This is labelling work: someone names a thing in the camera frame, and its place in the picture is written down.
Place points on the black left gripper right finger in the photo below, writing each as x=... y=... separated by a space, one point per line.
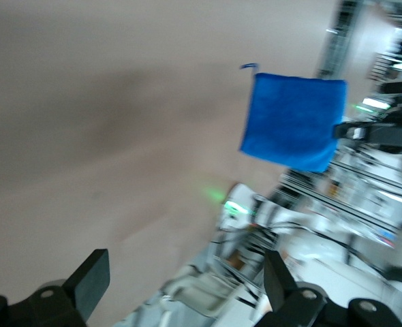
x=282 y=289

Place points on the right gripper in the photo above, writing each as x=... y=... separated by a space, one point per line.
x=390 y=134

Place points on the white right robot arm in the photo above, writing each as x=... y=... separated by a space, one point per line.
x=242 y=204

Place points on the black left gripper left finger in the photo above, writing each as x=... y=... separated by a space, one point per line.
x=85 y=289

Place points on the brown paper table cover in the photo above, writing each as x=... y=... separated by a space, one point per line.
x=102 y=136

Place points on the blue microfibre towel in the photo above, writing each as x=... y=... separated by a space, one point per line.
x=289 y=119

